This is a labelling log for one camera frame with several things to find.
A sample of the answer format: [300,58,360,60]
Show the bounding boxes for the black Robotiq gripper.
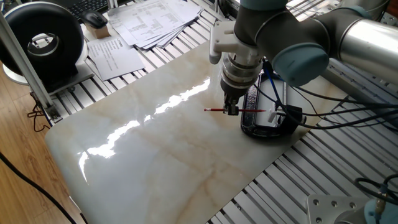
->
[220,78,256,116]

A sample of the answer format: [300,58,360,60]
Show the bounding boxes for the red pencil with eraser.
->
[203,107,267,113]

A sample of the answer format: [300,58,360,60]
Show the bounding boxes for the black and white pencil sharpener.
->
[267,105,304,133]

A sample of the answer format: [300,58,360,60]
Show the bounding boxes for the black C-clamp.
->
[240,73,307,138]

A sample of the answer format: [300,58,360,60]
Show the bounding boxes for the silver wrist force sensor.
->
[220,52,264,90]

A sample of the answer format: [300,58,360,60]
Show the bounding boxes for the white printed paper stack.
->
[107,0,205,50]

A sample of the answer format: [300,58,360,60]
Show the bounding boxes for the marble pattern board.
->
[45,42,348,224]

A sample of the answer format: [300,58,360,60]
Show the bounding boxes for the white printed paper sheet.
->
[86,37,146,82]

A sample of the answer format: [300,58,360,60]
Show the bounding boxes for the small wooden block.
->
[85,24,111,40]

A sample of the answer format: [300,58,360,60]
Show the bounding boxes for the black computer mouse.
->
[80,9,109,29]

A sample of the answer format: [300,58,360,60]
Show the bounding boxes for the black keyboard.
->
[67,0,109,19]

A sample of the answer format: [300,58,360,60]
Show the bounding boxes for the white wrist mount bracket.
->
[208,21,265,65]

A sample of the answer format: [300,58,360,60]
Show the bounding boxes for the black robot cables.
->
[253,67,398,130]

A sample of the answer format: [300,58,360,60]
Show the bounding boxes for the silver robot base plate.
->
[306,194,373,224]

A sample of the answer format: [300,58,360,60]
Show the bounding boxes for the black round ring device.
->
[0,1,94,94]

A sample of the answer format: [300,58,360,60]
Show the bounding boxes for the aluminium frame post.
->
[0,12,62,122]

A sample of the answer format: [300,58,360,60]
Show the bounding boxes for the black floor cable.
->
[0,152,78,224]

